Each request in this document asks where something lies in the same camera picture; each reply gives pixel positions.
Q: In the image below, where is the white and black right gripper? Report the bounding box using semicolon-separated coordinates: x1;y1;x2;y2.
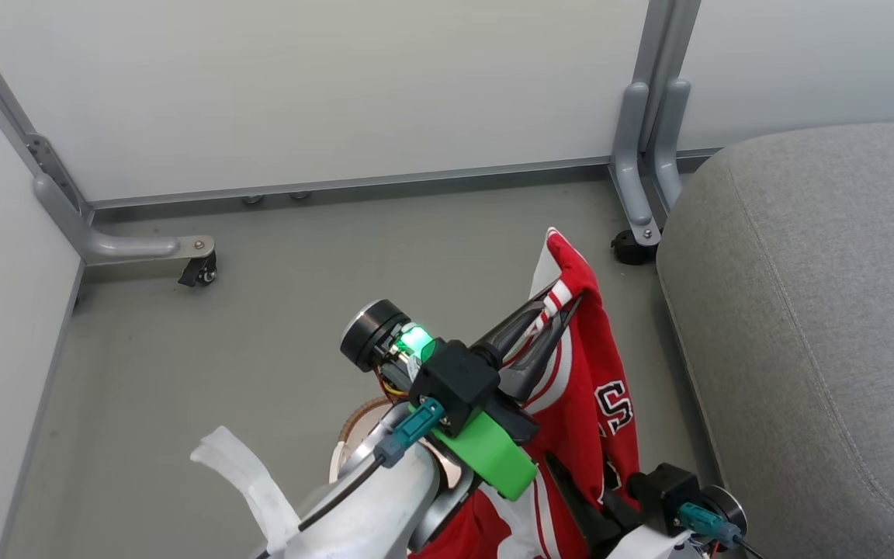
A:
698;484;749;538

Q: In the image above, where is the cream laundry basket brown rim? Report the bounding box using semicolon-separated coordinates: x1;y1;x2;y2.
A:
329;396;397;486

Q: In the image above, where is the grey fabric sofa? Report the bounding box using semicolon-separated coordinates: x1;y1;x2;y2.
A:
657;120;894;559

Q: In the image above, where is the black cable with teal connector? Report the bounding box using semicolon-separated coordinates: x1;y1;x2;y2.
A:
253;398;445;559
677;502;768;559

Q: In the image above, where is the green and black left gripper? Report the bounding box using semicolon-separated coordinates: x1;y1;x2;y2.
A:
341;283;626;556

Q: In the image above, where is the white fabric strap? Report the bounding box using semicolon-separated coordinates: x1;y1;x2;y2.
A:
189;425;302;559

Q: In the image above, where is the grey curved partition foot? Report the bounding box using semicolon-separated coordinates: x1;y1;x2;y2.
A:
609;82;662;248
653;78;692;212

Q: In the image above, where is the grey partition bottom rail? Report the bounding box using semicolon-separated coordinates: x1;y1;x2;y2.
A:
90;148;723;212

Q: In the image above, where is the black caster wheel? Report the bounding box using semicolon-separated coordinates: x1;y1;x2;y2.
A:
612;230;657;266
178;252;218;288

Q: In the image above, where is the long grey partition foot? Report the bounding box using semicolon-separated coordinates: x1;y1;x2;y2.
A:
34;172;216;267

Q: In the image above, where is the grey upright partition post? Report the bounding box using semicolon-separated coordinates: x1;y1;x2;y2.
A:
633;0;702;156

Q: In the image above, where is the red and white sports jersey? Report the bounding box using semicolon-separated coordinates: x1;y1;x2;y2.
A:
408;227;642;559

